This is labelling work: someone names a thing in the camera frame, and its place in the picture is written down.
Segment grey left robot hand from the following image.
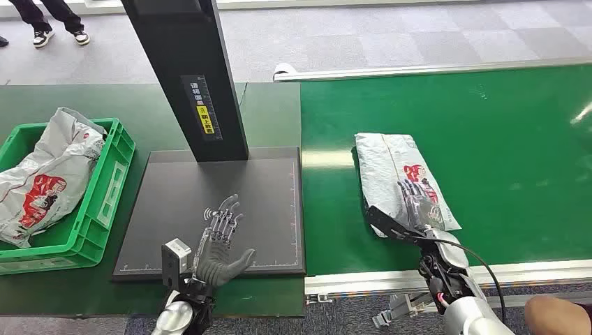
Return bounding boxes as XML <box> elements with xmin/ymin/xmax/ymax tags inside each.
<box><xmin>193</xmin><ymin>194</ymin><xmax>257</xmax><ymax>288</ymax></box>

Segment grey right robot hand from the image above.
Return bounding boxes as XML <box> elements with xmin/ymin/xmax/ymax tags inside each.
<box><xmin>397</xmin><ymin>177</ymin><xmax>447</xmax><ymax>232</ymax></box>

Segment grey red-printed mailer bag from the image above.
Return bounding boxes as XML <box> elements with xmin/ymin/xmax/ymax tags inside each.
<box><xmin>354</xmin><ymin>133</ymin><xmax>463</xmax><ymax>239</ymax></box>
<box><xmin>0</xmin><ymin>107</ymin><xmax>108</xmax><ymax>249</ymax></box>

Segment black inbound scanner machine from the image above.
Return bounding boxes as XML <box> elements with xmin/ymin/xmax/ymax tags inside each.
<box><xmin>112</xmin><ymin>0</ymin><xmax>306</xmax><ymax>283</ymax></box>

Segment green conveyor belt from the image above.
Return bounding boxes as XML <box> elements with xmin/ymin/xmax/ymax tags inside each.
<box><xmin>299</xmin><ymin>64</ymin><xmax>592</xmax><ymax>277</ymax></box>

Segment white conveyor end cap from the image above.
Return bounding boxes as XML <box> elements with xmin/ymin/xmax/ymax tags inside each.
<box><xmin>272</xmin><ymin>62</ymin><xmax>299</xmax><ymax>82</ymax></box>

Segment green plastic crate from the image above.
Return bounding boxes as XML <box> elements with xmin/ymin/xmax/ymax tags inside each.
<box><xmin>0</xmin><ymin>117</ymin><xmax>136</xmax><ymax>277</ymax></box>

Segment black yellow column label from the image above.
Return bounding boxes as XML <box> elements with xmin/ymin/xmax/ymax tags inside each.
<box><xmin>179</xmin><ymin>74</ymin><xmax>223</xmax><ymax>142</ymax></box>

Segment person's knee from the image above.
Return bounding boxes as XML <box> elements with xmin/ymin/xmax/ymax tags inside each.
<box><xmin>524</xmin><ymin>295</ymin><xmax>592</xmax><ymax>335</ymax></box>

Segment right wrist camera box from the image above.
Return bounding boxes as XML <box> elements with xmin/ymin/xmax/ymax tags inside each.
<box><xmin>367</xmin><ymin>205</ymin><xmax>420</xmax><ymax>242</ymax></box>

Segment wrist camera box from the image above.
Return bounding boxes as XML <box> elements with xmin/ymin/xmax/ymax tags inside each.
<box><xmin>161</xmin><ymin>238</ymin><xmax>193</xmax><ymax>290</ymax></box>
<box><xmin>367</xmin><ymin>205</ymin><xmax>420</xmax><ymax>242</ymax></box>

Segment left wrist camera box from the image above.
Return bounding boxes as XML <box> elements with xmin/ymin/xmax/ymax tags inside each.
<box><xmin>161</xmin><ymin>238</ymin><xmax>193</xmax><ymax>290</ymax></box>

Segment wide aluminium conveyor rail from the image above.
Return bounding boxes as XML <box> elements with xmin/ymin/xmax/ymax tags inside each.
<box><xmin>304</xmin><ymin>258</ymin><xmax>592</xmax><ymax>306</ymax></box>

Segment metal conveyor bracket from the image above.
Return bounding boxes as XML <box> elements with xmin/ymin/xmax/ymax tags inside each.
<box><xmin>372</xmin><ymin>292</ymin><xmax>441</xmax><ymax>329</ymax></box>

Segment thin aluminium conveyor rail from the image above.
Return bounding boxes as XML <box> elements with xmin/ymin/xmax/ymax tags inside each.
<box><xmin>272</xmin><ymin>57</ymin><xmax>592</xmax><ymax>83</ymax></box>

